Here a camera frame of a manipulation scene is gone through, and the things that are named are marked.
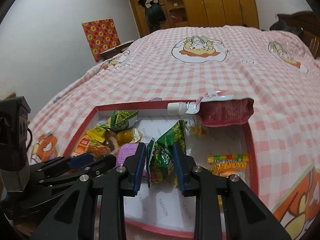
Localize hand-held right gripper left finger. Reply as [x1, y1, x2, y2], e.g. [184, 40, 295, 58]
[30, 142, 147, 240]

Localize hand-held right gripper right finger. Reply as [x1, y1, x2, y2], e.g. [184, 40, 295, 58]
[172, 142, 292, 240]

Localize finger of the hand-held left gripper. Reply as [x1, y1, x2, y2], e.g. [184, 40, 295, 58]
[37, 154, 117, 188]
[31, 152, 95, 178]

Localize orange rice cracker packet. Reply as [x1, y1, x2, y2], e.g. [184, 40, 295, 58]
[71, 134, 112, 159]

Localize purple tin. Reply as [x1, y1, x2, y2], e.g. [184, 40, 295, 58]
[115, 143, 150, 178]

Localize large green snack packet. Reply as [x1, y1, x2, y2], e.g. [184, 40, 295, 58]
[146, 120, 187, 190]

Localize brown jelly cup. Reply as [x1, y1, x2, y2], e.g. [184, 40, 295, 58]
[102, 136, 122, 154]

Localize yellow candy packet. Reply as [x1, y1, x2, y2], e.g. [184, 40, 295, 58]
[85, 127, 109, 140]

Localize yellow jelly cup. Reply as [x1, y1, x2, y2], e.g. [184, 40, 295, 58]
[115, 127, 143, 147]

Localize shallow red cardboard box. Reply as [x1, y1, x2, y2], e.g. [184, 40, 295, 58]
[62, 101, 260, 239]

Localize colourful gummy candy packet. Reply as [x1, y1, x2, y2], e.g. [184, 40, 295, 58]
[207, 154, 250, 178]

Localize small green snack packet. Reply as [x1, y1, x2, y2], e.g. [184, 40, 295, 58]
[107, 110, 140, 133]

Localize red spout pouch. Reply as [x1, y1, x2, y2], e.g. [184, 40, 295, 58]
[167, 90, 255, 127]

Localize small wooden table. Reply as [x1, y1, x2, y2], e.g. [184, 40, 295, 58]
[100, 40, 137, 60]

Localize hanging dark clothes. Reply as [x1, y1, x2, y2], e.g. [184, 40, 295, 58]
[137, 0, 167, 33]

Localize wooden wardrobe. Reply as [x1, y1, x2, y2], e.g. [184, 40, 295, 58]
[114, 0, 260, 39]

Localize dark cloth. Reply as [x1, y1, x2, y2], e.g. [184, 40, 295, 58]
[269, 20, 304, 37]

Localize dark wooden headboard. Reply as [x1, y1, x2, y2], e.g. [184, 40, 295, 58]
[276, 11, 320, 58]

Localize red and yellow wall poster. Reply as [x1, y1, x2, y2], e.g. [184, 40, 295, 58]
[82, 18, 120, 63]

